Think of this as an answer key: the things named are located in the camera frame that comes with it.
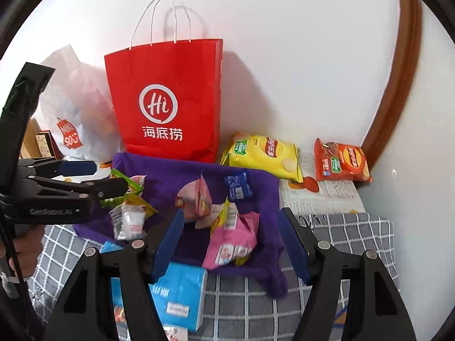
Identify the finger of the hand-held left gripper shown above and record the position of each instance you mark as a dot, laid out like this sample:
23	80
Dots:
78	168
106	186

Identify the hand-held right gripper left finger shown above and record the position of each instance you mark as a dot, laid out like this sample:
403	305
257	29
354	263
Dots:
169	245

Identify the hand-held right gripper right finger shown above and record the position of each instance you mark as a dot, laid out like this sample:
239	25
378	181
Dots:
293	247

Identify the green snack packet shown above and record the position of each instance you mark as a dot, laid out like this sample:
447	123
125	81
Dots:
135	187

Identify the pink white snack packet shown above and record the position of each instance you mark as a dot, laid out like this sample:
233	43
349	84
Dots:
204	220

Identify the pink red snack packet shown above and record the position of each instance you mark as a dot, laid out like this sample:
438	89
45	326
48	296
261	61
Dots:
193	195

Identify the large pink snack packet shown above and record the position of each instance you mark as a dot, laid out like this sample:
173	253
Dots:
234	245

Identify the yellow white snack packet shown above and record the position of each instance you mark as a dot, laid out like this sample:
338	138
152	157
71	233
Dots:
227	216

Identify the dark blue snack packet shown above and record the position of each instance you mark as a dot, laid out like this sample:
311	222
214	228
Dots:
238	186

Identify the person's left hand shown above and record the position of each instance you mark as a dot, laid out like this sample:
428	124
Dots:
28	248

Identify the wooden headboard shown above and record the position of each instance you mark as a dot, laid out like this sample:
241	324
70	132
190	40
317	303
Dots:
30	138

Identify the brown framed board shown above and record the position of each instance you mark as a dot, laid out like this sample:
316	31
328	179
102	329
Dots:
48	145

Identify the blue tissue pack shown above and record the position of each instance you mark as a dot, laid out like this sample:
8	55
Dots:
181	291

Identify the purple towel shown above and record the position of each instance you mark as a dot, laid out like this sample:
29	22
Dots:
160	174

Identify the white plastic shopping bag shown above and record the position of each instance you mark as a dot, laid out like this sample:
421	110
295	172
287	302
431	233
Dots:
89	113

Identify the grey checkered cloth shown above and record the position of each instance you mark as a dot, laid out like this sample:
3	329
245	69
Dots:
355	234

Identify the yellow potato chip bag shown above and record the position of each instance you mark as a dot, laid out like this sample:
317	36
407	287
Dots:
263	156

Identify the orange potato chip bag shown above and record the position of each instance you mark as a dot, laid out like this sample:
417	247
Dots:
341	161

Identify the red paper shopping bag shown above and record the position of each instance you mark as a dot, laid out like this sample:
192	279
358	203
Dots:
160	78

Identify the brown wooden door frame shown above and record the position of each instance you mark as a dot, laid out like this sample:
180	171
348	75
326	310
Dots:
394	96

